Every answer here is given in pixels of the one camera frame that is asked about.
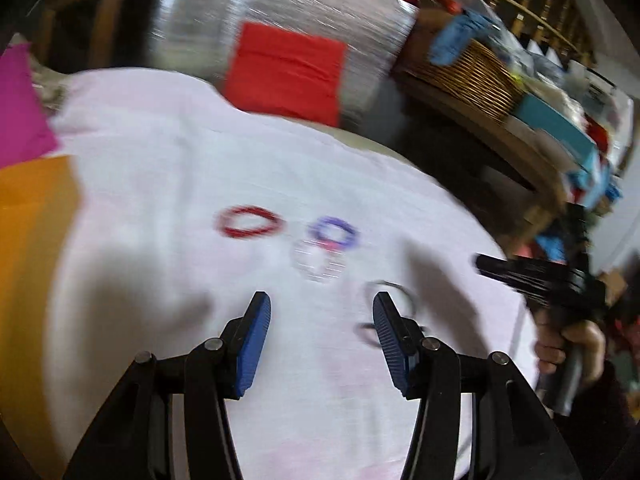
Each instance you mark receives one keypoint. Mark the silver foil insulation sheet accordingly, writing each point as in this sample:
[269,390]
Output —
[196,37]

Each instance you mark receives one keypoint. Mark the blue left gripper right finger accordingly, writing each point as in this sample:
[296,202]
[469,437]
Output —
[394,339]

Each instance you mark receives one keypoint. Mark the magenta cloth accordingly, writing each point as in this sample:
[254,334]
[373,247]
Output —
[25,133]

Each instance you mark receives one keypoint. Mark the person's right hand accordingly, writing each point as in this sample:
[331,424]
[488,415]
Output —
[553,347]

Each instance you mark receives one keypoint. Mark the white pink bed cloth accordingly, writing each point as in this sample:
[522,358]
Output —
[190,206]

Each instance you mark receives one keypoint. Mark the blue cloth in basket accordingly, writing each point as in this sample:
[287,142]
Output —
[453,39]

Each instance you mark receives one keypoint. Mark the wooden shelf table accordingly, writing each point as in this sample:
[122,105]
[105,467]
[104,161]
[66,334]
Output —
[512,190]

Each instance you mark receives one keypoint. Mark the black bangle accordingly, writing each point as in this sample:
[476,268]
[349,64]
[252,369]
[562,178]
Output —
[367,334]

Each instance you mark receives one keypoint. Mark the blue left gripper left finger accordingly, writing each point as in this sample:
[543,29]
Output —
[249,340]

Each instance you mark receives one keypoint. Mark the woven wicker basket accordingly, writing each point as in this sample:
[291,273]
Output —
[476,77]

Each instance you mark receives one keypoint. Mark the teal box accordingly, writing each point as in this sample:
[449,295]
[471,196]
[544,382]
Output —
[538,114]

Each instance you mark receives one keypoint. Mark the orange cardboard box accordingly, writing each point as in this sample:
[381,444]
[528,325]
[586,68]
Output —
[39,200]

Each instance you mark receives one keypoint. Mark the red pillow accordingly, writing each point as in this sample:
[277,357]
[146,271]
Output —
[276,71]

